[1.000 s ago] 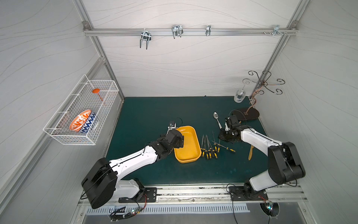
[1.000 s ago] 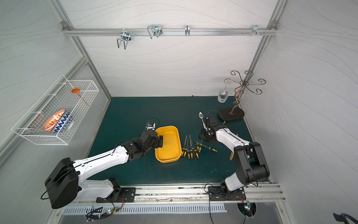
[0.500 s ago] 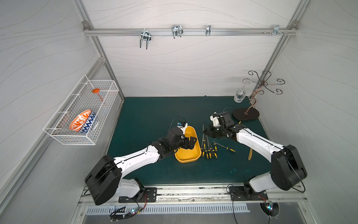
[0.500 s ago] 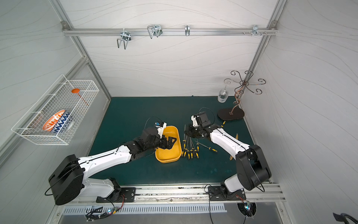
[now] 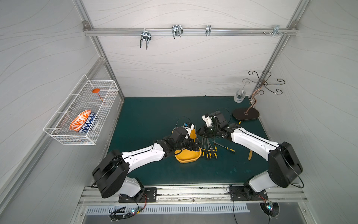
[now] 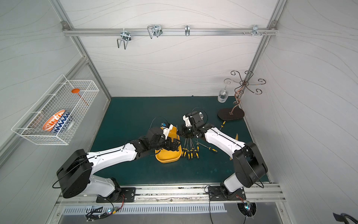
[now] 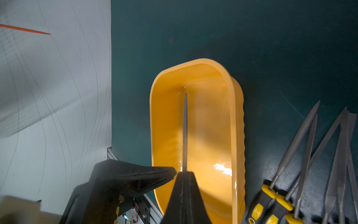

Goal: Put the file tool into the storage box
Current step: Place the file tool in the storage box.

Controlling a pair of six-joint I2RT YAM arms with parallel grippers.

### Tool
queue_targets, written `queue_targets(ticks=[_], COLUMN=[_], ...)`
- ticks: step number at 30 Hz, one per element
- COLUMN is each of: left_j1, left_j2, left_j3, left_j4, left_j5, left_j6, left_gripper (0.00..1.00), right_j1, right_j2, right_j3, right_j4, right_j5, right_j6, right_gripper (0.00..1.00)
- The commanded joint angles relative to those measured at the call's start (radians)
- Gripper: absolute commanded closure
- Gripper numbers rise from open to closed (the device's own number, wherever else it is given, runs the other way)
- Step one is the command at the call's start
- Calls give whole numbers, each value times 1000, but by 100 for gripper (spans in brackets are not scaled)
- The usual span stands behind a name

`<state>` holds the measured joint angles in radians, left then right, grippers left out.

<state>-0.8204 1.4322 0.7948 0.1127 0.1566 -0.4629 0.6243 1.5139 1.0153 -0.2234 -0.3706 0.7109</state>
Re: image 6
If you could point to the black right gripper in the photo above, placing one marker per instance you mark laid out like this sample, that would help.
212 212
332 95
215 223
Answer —
186 130

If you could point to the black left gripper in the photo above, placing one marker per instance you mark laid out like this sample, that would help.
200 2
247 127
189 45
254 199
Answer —
172 143

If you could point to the yellow plastic storage tray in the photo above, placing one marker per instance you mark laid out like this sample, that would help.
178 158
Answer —
165 156

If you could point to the yellow black angled file tool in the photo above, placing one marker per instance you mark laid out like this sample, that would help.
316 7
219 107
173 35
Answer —
209 148

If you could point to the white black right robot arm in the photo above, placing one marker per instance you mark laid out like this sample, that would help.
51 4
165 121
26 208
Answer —
249 165

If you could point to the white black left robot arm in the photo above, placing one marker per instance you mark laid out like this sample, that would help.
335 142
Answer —
77 175

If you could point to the brown metal cup tree stand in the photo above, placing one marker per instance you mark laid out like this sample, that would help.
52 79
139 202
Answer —
236 113

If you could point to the clear glass cup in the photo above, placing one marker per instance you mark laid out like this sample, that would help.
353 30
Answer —
223 95

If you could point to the blue white patterned bowl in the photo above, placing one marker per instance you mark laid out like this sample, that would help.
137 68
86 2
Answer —
63 123

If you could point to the orange ladle in basket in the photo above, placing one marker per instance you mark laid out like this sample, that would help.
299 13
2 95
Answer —
77 92

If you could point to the small metal hook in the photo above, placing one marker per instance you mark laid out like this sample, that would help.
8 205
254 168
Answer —
187 30

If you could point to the orange white patterned bowl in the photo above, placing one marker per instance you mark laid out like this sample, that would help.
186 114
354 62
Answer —
51 122

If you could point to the metal double hook middle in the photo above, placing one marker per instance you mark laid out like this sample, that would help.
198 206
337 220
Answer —
154 30

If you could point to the metal double hook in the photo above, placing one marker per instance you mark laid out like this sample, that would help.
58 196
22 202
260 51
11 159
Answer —
124 39
154 30

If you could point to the metal double hook left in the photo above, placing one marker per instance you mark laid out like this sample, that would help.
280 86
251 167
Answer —
124 39

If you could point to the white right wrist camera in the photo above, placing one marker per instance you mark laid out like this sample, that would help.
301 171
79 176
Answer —
187 121

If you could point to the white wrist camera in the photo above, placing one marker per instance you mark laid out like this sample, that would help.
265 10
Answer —
166 130
187 121

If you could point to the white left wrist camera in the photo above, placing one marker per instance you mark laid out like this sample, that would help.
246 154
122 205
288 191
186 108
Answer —
166 130

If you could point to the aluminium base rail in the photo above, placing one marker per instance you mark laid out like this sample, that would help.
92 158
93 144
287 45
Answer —
200 193

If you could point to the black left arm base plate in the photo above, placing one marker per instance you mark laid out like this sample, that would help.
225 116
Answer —
126 195

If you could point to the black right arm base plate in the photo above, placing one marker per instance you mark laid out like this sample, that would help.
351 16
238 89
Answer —
223 193

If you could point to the white wire wall basket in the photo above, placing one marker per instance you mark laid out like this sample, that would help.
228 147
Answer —
57 97

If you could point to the metal hook bracket right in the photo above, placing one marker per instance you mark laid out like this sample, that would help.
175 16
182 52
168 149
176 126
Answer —
255 31

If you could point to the aluminium top cross rail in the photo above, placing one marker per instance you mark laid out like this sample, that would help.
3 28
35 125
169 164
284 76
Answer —
166 32

